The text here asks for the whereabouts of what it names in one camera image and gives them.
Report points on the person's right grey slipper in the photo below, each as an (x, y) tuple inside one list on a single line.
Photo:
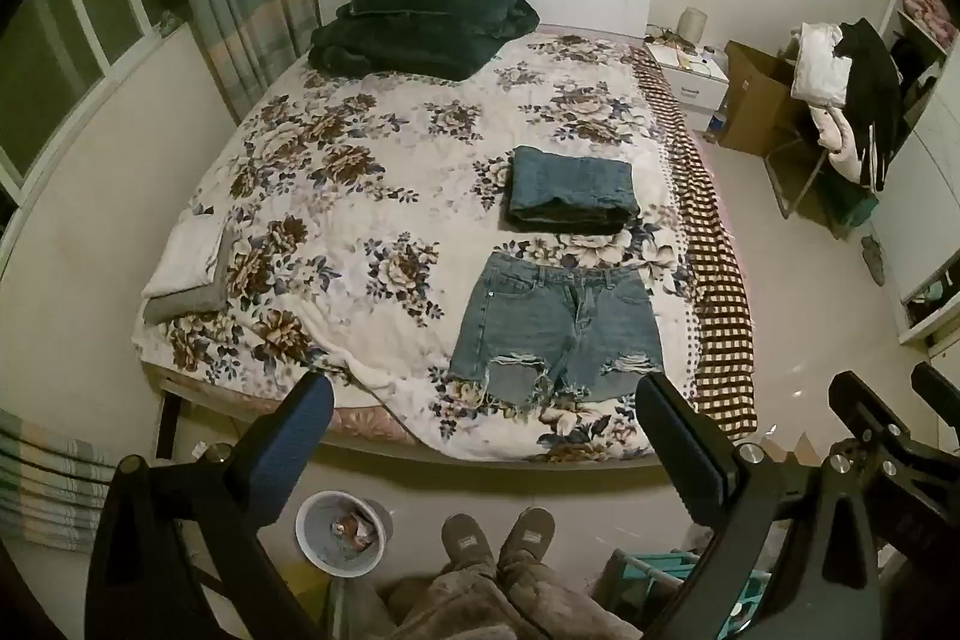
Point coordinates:
[(527, 535)]

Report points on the white framed window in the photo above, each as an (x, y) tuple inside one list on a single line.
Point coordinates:
[(75, 18)]

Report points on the grey folded cloth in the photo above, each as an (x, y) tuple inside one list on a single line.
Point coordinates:
[(184, 306)]

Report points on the bed frame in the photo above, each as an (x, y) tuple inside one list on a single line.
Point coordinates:
[(390, 446)]

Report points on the person's grey slipper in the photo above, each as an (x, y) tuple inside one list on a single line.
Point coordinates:
[(469, 542), (527, 535)]

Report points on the white wardrobe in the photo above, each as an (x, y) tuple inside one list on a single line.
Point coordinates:
[(930, 197)]

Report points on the white nightstand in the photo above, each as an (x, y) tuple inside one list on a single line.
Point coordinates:
[(694, 89)]

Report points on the brown cardboard piece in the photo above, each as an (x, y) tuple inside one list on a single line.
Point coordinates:
[(799, 450)]

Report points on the brown cardboard box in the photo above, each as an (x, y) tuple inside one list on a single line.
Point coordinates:
[(757, 93)]

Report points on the white cylinder lamp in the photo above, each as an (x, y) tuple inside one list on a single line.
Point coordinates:
[(694, 25)]

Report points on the person's left grey slipper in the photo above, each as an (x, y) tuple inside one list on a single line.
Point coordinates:
[(469, 542)]

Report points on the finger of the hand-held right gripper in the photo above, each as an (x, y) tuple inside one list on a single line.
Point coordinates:
[(937, 389), (870, 407)]

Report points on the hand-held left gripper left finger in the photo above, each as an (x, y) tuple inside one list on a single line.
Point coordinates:
[(298, 430)]

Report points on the dark green plush blanket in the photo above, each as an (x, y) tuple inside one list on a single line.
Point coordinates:
[(420, 18)]

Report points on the white trash bin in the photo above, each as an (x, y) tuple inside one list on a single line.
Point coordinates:
[(315, 535)]

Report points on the metal frame chair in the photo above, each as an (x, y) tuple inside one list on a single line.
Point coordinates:
[(796, 179)]

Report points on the pale pink garment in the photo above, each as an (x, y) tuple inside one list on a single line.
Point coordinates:
[(836, 141)]

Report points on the black garment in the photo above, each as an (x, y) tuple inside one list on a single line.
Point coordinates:
[(874, 93)]

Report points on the striped folded cloth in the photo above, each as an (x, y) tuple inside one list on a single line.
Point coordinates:
[(45, 482)]

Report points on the person's grey fleece trousers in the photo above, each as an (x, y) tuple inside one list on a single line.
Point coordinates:
[(487, 606)]

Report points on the brown checkered bed sheet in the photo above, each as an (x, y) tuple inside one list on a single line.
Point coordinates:
[(712, 250)]

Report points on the grey floor slipper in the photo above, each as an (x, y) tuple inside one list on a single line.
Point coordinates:
[(875, 261)]

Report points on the folded blue jeans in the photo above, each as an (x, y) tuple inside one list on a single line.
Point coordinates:
[(570, 183)]

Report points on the teal plastic stool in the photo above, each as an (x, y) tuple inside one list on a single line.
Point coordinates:
[(660, 569)]

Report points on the white folded cloth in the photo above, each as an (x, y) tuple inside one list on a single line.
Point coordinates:
[(187, 250)]

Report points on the white padded garment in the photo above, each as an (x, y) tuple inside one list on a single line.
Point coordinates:
[(819, 63)]

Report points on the pink bedding bundle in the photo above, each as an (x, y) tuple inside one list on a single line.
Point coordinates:
[(930, 14)]

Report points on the ripped denim shorts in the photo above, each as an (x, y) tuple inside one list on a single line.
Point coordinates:
[(517, 317)]

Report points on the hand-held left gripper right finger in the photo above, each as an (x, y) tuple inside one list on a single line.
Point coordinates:
[(679, 449)]

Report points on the bed with floral cover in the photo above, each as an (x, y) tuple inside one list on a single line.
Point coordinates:
[(360, 197)]

